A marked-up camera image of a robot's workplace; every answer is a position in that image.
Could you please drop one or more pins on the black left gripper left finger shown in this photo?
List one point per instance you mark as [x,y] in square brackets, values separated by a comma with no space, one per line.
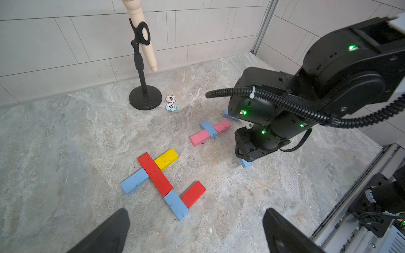
[109,237]

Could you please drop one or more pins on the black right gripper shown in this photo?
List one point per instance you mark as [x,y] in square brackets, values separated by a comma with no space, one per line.
[257,142]

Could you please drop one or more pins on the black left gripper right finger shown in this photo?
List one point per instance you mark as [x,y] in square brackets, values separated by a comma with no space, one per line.
[283,237]

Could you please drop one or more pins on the pink block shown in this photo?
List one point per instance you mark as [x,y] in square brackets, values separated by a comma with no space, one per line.
[199,138]
[222,126]

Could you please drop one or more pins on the red stem block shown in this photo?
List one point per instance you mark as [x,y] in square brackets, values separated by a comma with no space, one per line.
[148,164]

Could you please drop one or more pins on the yellow block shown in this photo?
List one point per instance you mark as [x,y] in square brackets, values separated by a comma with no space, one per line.
[166,159]

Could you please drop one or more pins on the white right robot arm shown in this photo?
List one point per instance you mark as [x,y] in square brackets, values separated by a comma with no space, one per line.
[342,72]

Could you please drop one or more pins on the blue 10 poker chip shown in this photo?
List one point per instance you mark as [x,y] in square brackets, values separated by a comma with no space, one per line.
[171,107]

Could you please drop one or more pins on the purple 500 poker chip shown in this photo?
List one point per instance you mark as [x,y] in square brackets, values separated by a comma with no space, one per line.
[170,99]

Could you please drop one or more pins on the black microphone stand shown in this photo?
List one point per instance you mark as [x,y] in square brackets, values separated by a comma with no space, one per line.
[144,97]

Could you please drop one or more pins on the beige wooden microphone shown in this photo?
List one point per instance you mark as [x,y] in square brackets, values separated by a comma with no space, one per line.
[138,21]

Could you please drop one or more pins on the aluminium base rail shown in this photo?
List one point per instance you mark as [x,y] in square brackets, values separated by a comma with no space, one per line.
[370,218]

